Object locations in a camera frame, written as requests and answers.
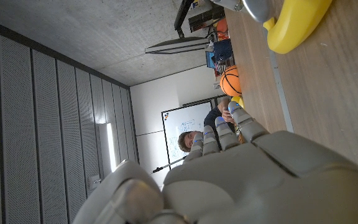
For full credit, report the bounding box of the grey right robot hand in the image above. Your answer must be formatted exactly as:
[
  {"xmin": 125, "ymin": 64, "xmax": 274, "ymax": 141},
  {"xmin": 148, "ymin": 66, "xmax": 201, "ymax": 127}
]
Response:
[{"xmin": 211, "ymin": 0, "xmax": 279, "ymax": 23}]

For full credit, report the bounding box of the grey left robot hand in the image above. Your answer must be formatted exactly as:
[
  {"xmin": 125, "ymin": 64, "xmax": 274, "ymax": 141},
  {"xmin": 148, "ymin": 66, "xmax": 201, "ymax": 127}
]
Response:
[{"xmin": 72, "ymin": 101, "xmax": 358, "ymax": 224}]

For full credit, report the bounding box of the yellow toy banana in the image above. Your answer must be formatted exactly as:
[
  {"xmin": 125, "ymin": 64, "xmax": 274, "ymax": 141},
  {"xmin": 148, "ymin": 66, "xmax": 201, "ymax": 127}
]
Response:
[{"xmin": 262, "ymin": 0, "xmax": 334, "ymax": 55}]

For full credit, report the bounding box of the orange toy basketball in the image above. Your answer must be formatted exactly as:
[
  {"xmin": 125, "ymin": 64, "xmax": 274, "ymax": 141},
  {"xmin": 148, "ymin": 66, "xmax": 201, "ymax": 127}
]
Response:
[{"xmin": 219, "ymin": 64, "xmax": 242, "ymax": 97}]

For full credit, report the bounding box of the yellow toy lemon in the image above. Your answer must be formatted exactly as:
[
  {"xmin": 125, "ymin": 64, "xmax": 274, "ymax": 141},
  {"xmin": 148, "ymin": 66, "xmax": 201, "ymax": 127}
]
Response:
[{"xmin": 230, "ymin": 95, "xmax": 245, "ymax": 109}]

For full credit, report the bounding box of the person in dark polo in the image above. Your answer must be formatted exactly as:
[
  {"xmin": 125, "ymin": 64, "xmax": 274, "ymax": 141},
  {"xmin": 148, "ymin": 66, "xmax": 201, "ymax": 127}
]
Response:
[{"xmin": 177, "ymin": 96, "xmax": 239, "ymax": 153}]

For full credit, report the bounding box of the whiteboard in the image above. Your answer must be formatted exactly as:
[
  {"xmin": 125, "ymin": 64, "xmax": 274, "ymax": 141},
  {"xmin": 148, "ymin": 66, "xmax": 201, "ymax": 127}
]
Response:
[{"xmin": 161, "ymin": 100, "xmax": 213, "ymax": 170}]

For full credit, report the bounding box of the ceiling light strip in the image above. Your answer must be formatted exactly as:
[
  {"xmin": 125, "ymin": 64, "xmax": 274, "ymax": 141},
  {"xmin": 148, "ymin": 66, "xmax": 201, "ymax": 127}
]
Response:
[{"xmin": 99, "ymin": 123, "xmax": 117, "ymax": 174}]

